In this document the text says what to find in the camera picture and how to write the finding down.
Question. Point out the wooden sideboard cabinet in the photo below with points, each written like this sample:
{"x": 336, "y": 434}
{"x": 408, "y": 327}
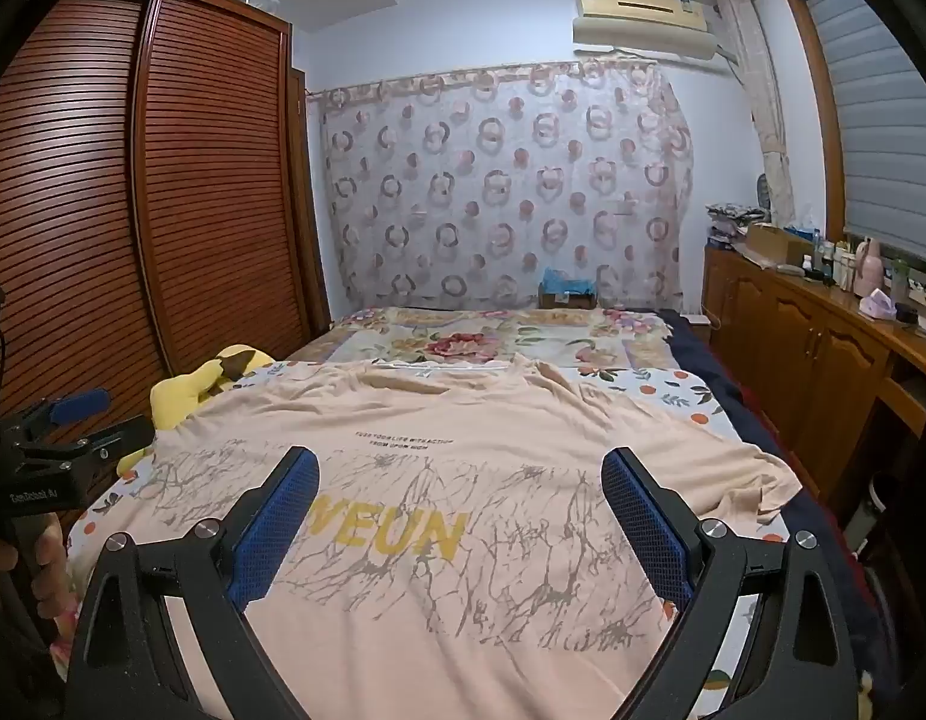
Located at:
{"x": 793, "y": 330}

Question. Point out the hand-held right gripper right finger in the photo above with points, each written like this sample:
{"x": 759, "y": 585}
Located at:
{"x": 646, "y": 532}

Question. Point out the wooden louvered wardrobe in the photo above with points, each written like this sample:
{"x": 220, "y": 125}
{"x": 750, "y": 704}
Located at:
{"x": 208, "y": 165}

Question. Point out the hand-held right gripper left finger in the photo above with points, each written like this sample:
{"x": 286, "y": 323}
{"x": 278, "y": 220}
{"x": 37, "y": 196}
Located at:
{"x": 283, "y": 525}

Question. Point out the floral blanket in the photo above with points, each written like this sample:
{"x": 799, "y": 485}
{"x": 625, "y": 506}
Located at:
{"x": 463, "y": 341}

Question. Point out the green bottle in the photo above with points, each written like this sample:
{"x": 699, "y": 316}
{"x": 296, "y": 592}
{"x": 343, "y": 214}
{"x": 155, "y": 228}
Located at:
{"x": 900, "y": 277}

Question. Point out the navy blue blanket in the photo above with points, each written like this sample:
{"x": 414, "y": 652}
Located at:
{"x": 740, "y": 405}

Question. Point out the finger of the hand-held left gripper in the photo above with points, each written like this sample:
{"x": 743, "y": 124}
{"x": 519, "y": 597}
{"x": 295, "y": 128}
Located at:
{"x": 110, "y": 439}
{"x": 76, "y": 405}

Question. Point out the yellow plush toy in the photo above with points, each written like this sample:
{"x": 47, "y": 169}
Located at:
{"x": 181, "y": 390}

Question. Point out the person's left hand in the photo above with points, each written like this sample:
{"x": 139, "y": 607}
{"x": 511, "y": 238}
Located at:
{"x": 50, "y": 562}

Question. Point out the circle patterned curtain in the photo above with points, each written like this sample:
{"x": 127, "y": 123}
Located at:
{"x": 508, "y": 187}

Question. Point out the beige window curtain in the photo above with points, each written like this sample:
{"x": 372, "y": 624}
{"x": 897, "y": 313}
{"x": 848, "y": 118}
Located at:
{"x": 763, "y": 105}

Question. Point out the cream air conditioner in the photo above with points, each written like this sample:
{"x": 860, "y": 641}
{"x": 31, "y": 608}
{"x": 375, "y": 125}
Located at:
{"x": 643, "y": 22}

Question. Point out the grey window blind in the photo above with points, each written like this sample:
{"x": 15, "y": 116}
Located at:
{"x": 883, "y": 127}

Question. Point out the pink cloth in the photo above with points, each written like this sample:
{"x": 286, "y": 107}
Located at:
{"x": 879, "y": 306}

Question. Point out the beige printed t-shirt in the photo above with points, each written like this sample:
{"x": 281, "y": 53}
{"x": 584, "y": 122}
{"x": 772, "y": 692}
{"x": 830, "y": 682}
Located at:
{"x": 433, "y": 405}

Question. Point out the pale round container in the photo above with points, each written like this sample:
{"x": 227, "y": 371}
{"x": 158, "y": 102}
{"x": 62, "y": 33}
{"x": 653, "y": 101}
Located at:
{"x": 880, "y": 502}

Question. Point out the open cardboard box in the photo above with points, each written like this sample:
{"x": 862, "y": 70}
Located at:
{"x": 774, "y": 244}

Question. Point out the cardboard box with blue cloth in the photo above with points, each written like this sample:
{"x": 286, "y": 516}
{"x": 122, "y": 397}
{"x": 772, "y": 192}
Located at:
{"x": 566, "y": 291}

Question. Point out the pink bottle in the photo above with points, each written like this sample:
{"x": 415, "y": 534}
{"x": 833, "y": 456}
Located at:
{"x": 870, "y": 270}

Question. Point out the stack of folded clothes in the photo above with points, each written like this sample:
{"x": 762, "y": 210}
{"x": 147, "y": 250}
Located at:
{"x": 733, "y": 223}

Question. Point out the orange fruit print bedsheet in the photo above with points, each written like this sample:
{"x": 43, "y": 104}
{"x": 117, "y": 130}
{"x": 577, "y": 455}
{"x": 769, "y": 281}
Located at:
{"x": 673, "y": 390}

